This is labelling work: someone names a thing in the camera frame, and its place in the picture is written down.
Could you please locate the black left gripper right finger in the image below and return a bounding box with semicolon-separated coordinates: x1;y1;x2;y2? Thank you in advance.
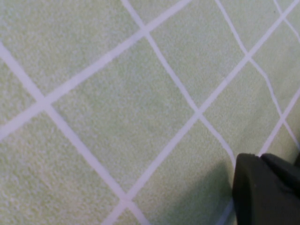
260;153;300;195

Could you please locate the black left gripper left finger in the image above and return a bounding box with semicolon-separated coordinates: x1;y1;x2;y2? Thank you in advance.
231;153;300;225

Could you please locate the green white-grid tablecloth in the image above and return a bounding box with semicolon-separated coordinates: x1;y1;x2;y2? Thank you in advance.
0;0;300;225

